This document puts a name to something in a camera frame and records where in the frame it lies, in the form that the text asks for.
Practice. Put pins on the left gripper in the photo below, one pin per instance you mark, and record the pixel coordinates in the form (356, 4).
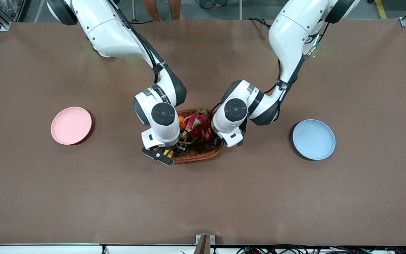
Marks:
(216, 141)

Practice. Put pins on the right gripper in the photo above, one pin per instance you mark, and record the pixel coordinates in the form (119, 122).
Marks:
(180, 147)

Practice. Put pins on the yellow banana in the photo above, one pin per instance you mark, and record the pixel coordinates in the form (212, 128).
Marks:
(168, 153)

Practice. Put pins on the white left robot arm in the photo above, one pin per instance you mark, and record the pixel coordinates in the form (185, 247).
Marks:
(291, 38)

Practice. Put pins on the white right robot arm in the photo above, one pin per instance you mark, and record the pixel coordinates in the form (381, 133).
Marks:
(115, 35)

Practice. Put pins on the brown wicker basket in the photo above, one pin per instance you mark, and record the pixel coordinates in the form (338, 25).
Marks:
(199, 151)

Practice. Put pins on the orange tangerine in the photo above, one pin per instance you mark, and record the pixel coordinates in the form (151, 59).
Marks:
(182, 122)

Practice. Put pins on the pink dragon fruit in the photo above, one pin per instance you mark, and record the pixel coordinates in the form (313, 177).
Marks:
(196, 125)

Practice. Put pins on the blue plate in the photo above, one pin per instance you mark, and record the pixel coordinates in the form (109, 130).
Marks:
(313, 139)

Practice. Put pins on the pink plate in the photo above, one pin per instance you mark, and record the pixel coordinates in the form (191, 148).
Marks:
(71, 125)

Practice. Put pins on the bare person leg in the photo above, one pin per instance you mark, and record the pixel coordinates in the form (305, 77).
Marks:
(175, 8)
(151, 8)

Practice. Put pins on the metal table bracket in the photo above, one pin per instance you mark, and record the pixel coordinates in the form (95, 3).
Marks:
(204, 243)

